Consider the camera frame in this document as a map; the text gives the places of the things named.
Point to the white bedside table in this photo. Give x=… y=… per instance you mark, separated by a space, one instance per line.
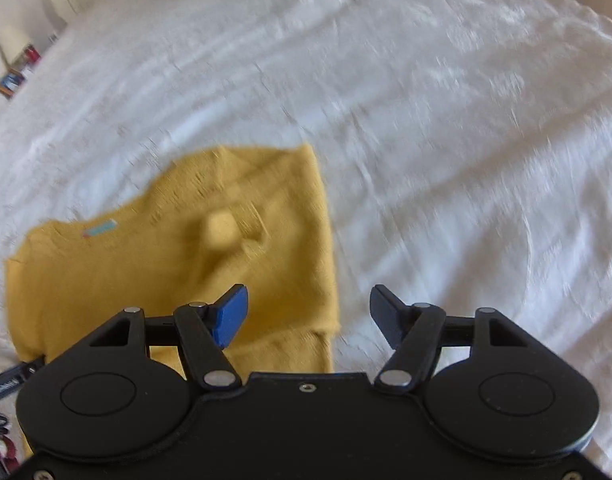
x=33 y=52

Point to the white floral bedspread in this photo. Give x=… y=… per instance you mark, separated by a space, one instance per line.
x=410 y=135

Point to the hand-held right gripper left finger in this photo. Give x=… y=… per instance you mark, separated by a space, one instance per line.
x=231 y=316

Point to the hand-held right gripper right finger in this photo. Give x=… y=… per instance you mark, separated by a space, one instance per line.
x=385 y=316

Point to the yellow knit sweater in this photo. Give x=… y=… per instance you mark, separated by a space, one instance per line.
x=136 y=260

